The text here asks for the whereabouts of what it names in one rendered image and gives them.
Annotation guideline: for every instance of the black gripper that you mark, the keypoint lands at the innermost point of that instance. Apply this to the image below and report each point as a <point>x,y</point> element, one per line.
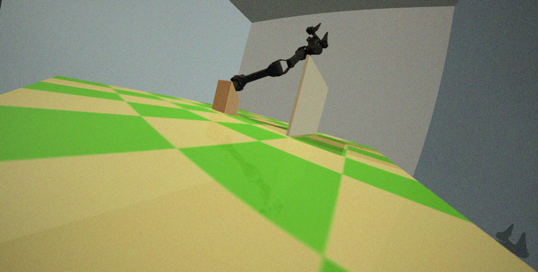
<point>315,40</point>

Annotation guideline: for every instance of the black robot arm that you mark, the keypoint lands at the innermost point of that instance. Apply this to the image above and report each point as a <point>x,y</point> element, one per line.
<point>275,68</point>

